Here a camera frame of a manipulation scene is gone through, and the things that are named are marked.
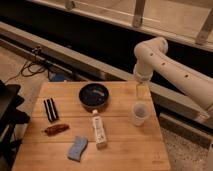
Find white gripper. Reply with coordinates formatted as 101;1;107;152
133;71;150;100

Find wooden table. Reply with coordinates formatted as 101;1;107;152
12;81;170;171

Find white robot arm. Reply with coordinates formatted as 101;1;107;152
133;37;213;117

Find blue sponge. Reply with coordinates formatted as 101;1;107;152
67;136;88;162

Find brown sausage toy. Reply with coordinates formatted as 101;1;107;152
44;124;69;136

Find white ceramic cup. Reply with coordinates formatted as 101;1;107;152
132;103;149;126

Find black cables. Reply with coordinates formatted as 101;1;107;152
3;46;54;84

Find dark blue ceramic bowl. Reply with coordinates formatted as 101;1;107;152
79;83;109;111

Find black chair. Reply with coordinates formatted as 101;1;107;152
0;80;30;166

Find blue object on floor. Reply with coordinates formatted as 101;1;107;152
50;74;65;82

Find black white striped object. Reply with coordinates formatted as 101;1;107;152
44;98;59;123

